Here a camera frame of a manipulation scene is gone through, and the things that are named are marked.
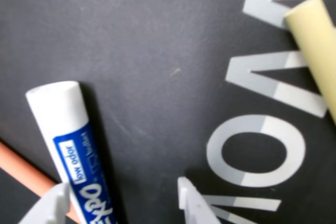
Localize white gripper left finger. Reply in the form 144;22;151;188
18;182;71;224

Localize yellow chalk stick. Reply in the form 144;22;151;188
285;0;336;127

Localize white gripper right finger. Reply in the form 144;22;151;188
177;176;220;224

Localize blue Expo dry-erase marker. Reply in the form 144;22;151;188
25;81;119;224

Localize orange chalk stick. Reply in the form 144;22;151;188
0;141;79;223

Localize grey WOWROBO mat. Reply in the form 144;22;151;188
0;0;336;224

